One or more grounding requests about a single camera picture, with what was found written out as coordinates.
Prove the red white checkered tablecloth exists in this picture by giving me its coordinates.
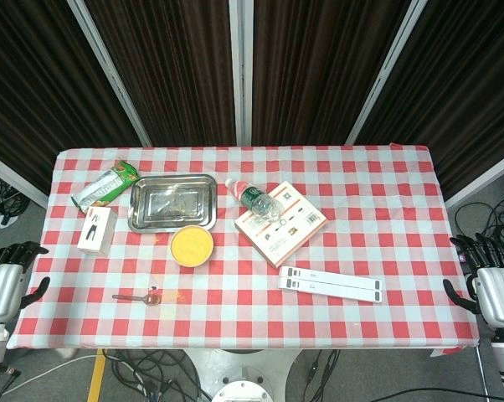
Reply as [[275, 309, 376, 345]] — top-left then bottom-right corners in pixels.
[[5, 145, 480, 351]]

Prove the green snack bag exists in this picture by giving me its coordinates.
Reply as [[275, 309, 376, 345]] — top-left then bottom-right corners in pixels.
[[70, 159, 141, 213]]

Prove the dark brown curtain panel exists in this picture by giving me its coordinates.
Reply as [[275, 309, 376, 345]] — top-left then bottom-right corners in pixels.
[[251, 0, 412, 147], [84, 0, 238, 147], [0, 0, 142, 196], [356, 0, 504, 198]]

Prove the white orange cardboard product box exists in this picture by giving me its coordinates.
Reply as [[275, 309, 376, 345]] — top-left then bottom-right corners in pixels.
[[234, 180, 329, 269]]

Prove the black cable with inline switch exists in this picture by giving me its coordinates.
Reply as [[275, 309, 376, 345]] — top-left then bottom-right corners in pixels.
[[304, 349, 343, 402]]

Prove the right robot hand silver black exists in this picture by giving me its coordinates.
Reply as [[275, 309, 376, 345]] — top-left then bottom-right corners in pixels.
[[442, 233, 504, 332]]

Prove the white folded laptop stand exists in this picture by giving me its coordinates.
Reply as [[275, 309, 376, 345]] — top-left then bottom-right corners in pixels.
[[277, 265, 384, 303]]

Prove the metal spoon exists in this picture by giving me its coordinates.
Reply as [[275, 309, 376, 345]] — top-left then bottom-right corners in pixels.
[[111, 291, 162, 307]]

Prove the small white box pliers print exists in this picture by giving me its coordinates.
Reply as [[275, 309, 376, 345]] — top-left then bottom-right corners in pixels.
[[76, 205, 119, 256]]

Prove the clear plastic water bottle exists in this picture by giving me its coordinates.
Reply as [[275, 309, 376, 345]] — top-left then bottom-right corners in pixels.
[[224, 178, 285, 225]]

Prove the rectangular stainless steel tray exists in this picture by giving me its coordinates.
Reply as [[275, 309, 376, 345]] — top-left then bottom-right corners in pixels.
[[127, 173, 218, 234]]

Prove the yellow round bowl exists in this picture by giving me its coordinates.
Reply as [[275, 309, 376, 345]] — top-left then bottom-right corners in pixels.
[[170, 224, 215, 267]]

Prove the black floor cable bundle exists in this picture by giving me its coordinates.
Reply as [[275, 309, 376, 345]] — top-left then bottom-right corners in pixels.
[[455, 171, 504, 269], [100, 349, 213, 402], [0, 167, 31, 229]]

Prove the white partition frame rail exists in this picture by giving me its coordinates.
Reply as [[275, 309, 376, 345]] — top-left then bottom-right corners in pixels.
[[0, 148, 50, 209], [444, 146, 504, 209]]

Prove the white partition frame post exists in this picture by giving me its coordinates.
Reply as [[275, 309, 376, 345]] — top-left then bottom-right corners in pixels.
[[344, 0, 429, 147], [66, 0, 153, 147], [229, 0, 253, 147]]

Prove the yellow floor tape strip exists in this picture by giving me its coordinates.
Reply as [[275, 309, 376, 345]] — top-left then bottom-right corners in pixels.
[[86, 355, 107, 402]]

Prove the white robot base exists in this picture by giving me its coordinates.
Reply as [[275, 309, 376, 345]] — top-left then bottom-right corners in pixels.
[[184, 349, 303, 402]]

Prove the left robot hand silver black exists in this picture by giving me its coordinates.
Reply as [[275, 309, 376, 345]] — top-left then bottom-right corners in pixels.
[[0, 241, 51, 322]]

